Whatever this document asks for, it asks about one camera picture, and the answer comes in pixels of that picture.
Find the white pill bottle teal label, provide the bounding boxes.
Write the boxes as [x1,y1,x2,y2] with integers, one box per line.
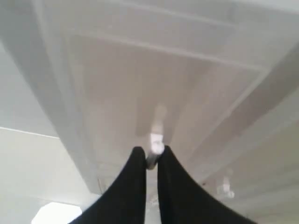
[31,202,82,224]

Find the white plastic drawer cabinet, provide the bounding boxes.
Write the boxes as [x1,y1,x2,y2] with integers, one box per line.
[0,0,299,224]

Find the middle wide clear drawer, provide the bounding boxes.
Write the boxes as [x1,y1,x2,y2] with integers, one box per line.
[149,93,299,224]

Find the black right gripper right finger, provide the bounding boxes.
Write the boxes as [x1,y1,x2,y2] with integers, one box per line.
[157,146,253,224]

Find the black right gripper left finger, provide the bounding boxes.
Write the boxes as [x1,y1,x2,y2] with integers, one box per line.
[71,147,146,224]

